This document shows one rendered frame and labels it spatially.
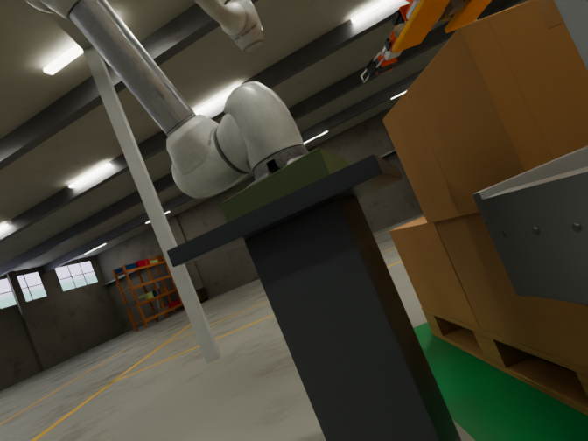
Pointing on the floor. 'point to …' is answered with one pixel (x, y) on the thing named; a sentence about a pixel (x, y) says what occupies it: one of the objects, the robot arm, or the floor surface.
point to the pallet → (516, 360)
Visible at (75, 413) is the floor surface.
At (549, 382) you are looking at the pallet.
